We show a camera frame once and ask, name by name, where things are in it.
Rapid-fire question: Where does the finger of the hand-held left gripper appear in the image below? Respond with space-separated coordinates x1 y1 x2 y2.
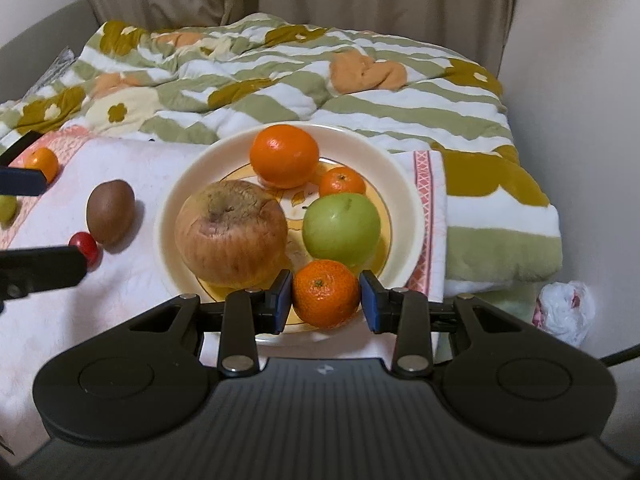
0 130 47 197
0 244 90 313

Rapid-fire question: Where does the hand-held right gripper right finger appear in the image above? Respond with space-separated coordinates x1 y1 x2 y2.
360 269 527 379

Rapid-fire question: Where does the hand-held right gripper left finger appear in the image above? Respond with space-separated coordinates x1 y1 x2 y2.
127 269 294 379

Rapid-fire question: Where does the small tangerine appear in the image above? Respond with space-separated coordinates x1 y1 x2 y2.
318 166 367 198
292 259 362 330

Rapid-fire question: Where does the red cherry tomato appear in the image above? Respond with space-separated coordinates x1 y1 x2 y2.
68 231 98 266

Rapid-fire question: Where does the large wrinkled pale apple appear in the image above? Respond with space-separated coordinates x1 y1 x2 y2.
174 180 289 288

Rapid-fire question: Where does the brown kiwi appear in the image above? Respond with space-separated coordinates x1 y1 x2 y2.
86 179 136 247

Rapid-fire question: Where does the large orange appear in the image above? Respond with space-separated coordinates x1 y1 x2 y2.
25 147 60 184
250 124 320 190

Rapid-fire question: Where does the cream plate with yellow print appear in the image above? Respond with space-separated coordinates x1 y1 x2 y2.
154 121 415 345

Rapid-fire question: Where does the pink floral tablecloth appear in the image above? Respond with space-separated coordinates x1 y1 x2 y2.
0 127 448 466

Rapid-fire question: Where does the grey patterned pillow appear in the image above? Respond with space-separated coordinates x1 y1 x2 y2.
22 46 76 96

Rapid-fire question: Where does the grey headboard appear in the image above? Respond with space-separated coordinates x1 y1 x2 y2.
0 0 101 101

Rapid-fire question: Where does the white plastic bag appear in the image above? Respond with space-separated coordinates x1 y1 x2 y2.
532 281 597 348

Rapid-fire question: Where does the green striped floral blanket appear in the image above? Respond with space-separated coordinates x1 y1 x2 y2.
0 12 563 301

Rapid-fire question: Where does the black cable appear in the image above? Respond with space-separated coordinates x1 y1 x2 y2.
599 346 637 367

